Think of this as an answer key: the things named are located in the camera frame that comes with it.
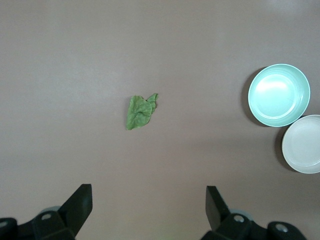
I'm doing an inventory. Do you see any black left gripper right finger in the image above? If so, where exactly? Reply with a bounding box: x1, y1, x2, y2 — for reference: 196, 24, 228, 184
201, 185, 253, 240

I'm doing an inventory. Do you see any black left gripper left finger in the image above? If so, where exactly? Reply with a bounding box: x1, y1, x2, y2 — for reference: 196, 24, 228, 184
31, 183, 93, 240

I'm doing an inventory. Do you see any green lettuce leaf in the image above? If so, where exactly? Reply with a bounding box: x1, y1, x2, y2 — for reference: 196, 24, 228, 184
125, 92, 159, 131

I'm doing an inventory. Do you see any beige plate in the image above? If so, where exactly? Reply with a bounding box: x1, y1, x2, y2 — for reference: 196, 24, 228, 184
281, 114, 320, 174

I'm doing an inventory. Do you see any pale green plate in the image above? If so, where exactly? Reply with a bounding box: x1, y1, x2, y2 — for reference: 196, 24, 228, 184
247, 63, 311, 127

